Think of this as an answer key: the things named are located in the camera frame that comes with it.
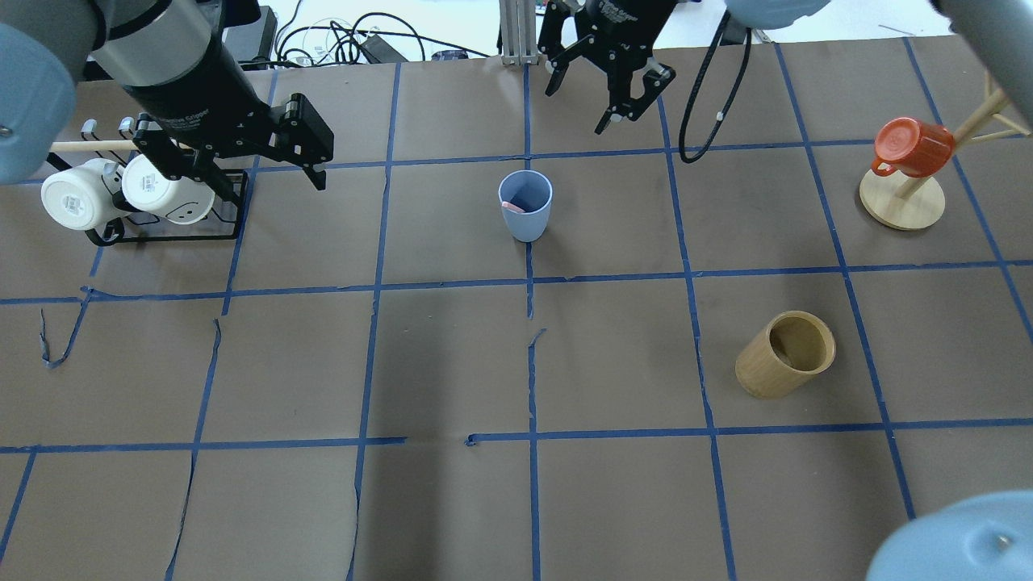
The orange cup on stand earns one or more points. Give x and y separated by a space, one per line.
912 147

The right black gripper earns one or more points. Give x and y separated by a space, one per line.
620 18

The white mug far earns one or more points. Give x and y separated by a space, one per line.
146 189

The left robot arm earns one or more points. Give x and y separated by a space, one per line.
47 44

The bamboo cylinder holder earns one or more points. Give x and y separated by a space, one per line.
794 348

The black wire mug rack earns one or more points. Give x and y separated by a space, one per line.
223 222

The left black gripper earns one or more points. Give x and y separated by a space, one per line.
196 90

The aluminium frame post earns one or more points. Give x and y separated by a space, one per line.
518 33

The light blue cup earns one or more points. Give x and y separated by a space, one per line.
533 192

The round wooden mug stand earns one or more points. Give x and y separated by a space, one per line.
909 204

